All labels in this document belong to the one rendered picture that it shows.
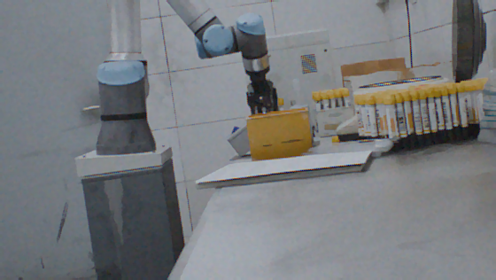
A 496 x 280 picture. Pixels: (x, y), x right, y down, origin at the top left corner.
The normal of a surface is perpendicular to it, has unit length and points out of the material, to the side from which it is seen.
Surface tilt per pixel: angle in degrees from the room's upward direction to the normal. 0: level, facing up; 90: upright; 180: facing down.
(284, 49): 90
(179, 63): 90
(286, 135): 90
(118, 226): 90
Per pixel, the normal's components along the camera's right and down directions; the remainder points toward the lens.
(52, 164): 0.00, 0.05
